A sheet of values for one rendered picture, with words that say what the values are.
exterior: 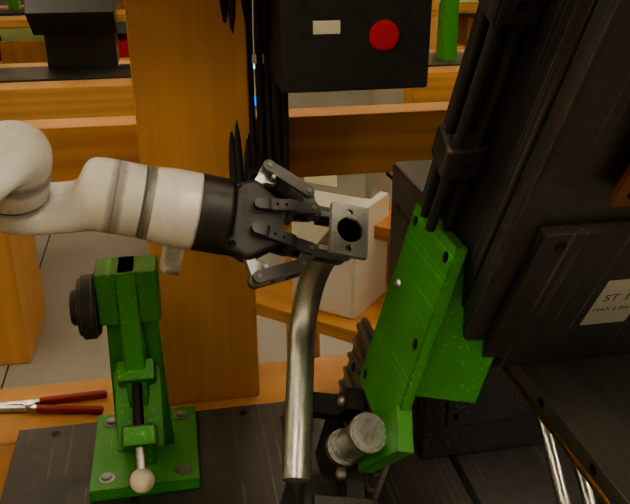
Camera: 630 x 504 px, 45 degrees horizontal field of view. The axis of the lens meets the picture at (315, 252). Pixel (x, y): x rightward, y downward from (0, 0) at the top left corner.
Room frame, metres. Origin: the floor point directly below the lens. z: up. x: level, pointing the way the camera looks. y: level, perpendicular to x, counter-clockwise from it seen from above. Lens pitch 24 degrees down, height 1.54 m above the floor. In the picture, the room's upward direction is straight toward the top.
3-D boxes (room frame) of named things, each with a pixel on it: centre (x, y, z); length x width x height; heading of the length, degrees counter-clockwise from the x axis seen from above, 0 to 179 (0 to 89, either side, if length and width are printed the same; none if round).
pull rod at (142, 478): (0.70, 0.20, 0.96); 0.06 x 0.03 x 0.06; 11
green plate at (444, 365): (0.65, -0.12, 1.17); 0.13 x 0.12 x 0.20; 101
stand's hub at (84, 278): (0.77, 0.26, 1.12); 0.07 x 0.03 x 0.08; 11
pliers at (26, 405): (0.91, 0.38, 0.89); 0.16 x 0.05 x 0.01; 95
